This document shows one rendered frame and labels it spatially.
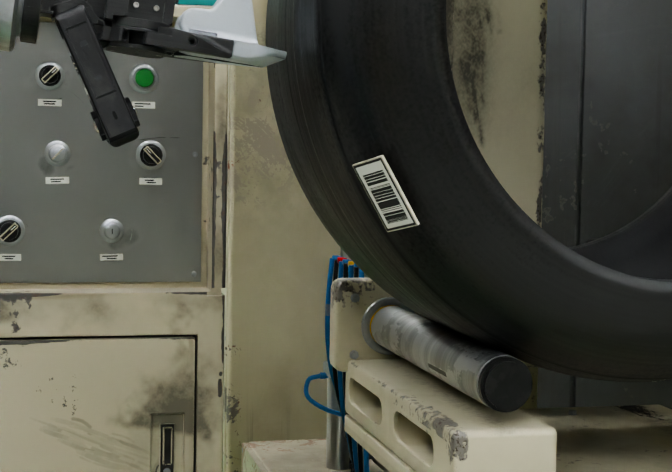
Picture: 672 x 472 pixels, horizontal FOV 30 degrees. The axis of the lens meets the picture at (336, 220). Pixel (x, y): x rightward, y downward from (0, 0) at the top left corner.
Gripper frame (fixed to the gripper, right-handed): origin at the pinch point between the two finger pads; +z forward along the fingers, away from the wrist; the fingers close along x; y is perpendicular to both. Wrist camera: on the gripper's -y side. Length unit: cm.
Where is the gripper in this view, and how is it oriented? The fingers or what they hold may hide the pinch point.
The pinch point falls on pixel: (269, 62)
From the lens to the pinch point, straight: 104.7
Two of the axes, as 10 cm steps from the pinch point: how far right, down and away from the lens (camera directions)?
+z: 9.6, 1.3, 2.4
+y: 1.3, -9.9, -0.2
